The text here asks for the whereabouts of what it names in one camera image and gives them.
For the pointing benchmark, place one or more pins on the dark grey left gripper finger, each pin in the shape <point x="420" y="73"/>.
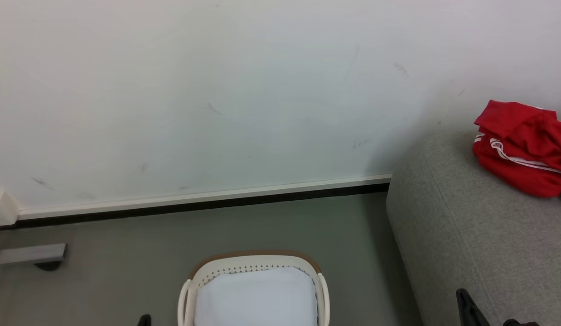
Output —
<point x="145" y="320"/>

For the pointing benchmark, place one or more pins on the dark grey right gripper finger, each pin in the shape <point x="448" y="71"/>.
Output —
<point x="471" y="310"/>

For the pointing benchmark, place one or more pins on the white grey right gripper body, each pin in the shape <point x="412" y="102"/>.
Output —
<point x="520" y="323"/>

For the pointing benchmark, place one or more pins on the red and white garment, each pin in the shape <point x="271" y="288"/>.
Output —
<point x="520" y="149"/>

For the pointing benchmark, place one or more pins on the grey fabric sofa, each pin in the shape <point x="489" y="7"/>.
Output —
<point x="480" y="244"/>

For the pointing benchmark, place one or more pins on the black round furniture foot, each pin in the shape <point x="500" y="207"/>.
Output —
<point x="48" y="266"/>

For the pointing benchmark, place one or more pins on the white plastic laundry basket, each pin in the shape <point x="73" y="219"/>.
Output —
<point x="258" y="260"/>

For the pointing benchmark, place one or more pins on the grey metal furniture foot bar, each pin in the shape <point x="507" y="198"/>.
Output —
<point x="31" y="253"/>

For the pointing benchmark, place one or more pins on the white wall baseboard strip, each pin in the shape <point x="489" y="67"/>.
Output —
<point x="208" y="194"/>

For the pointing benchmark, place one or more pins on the white wall socket box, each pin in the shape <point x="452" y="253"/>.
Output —
<point x="2" y="208"/>

